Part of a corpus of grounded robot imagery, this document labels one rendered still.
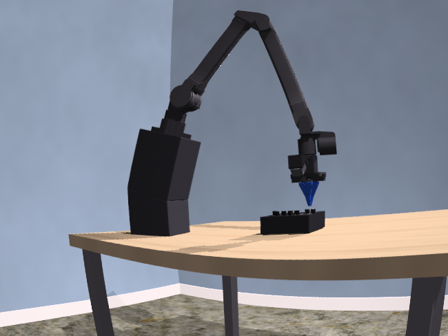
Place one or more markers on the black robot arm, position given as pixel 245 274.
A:
pixel 187 97

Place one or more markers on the black fader panel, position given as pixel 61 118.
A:
pixel 290 223

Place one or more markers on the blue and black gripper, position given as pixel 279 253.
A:
pixel 307 181

